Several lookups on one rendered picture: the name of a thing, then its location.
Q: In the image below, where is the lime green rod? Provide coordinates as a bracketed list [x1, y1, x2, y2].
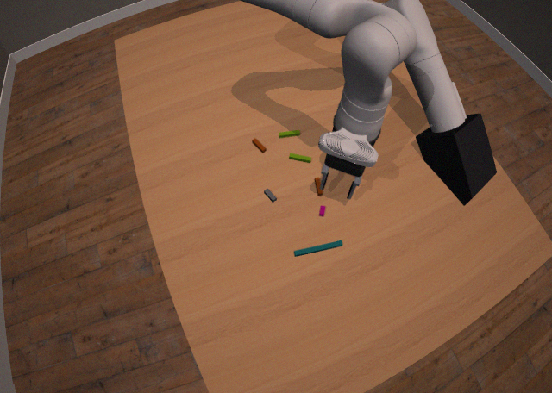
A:
[289, 153, 311, 163]
[279, 130, 300, 138]

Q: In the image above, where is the orange rod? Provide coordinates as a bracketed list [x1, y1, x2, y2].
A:
[314, 178, 323, 196]
[252, 138, 267, 153]

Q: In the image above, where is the grey rod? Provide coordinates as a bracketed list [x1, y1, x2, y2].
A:
[264, 189, 277, 202]

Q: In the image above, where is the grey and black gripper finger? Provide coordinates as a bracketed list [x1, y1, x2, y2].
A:
[348, 176, 362, 199]
[320, 162, 329, 190]

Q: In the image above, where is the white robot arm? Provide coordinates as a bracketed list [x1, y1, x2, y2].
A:
[240, 0, 467, 133]

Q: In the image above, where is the turquoise rod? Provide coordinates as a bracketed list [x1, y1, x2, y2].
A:
[294, 240, 342, 257]

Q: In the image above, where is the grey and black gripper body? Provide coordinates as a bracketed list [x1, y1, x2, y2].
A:
[318, 101, 385, 177]

